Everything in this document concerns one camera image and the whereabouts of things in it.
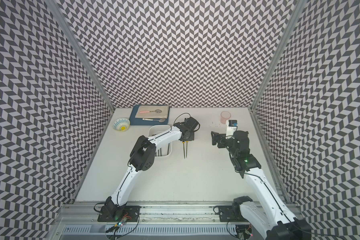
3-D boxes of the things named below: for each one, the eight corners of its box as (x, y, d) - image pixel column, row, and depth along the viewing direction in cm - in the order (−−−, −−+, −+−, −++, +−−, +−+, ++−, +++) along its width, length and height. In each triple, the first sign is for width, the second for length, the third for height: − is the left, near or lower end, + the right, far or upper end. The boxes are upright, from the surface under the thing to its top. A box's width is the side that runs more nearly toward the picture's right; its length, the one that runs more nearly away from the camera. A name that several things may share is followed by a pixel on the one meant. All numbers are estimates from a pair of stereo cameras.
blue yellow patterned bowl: (113, 133, 107) (110, 128, 102) (117, 122, 113) (114, 117, 109) (127, 133, 107) (124, 128, 102) (131, 122, 113) (128, 117, 109)
